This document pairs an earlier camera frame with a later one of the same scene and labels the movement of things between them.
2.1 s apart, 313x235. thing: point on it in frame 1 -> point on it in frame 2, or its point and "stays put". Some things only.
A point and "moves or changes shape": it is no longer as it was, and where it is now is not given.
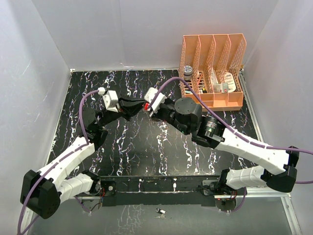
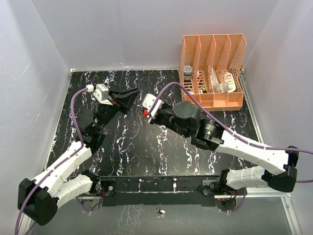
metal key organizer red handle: x=146 y=105 moves or changes shape
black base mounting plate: x=159 y=190 stays put
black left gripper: x=128 y=107 -> x=120 y=98
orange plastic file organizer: x=213 y=65 stays put
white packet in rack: x=229 y=79 stays put
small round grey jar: x=188 y=72 stays put
